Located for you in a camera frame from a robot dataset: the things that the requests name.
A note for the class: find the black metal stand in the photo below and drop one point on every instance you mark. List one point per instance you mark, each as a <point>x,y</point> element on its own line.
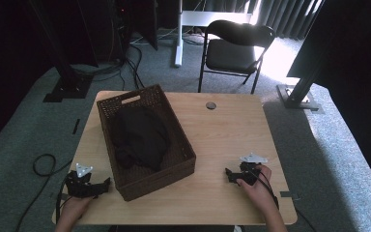
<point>298,95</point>
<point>66,74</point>

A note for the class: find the grey curtains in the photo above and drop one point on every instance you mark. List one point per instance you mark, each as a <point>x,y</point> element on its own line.
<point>280,16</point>

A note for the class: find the brown woven basket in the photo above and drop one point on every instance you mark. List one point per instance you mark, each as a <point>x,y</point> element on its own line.
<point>174,151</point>

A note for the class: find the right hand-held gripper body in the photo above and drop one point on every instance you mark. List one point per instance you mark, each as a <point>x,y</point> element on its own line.
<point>249,170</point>

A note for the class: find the person's right hand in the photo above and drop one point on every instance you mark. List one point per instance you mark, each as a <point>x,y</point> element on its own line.
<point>259,190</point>

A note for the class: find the dark cloth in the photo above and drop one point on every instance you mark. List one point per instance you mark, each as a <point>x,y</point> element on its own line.
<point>140,137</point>

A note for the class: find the black tape strip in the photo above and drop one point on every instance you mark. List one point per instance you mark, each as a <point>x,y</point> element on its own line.
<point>76,126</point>

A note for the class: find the white desk frame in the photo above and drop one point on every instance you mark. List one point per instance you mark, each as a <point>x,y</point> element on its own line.
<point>186,19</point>

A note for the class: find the person's left hand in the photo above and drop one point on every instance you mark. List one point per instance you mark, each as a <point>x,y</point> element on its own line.
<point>75,206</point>

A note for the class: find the large dark panel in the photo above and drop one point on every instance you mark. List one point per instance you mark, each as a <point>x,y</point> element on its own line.
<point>341,42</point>

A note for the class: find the dark computer tower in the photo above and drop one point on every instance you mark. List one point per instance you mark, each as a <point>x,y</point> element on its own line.
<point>135,19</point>

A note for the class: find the grey tape strip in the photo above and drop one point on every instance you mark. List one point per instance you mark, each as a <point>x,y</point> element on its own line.
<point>289,194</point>

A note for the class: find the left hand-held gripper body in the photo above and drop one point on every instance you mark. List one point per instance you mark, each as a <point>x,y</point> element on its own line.
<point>79,185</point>

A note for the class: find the black folding chair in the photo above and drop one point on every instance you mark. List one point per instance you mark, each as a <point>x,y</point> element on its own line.
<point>230,54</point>

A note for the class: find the round grey table grommet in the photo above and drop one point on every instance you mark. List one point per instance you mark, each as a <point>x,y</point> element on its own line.
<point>211,105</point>

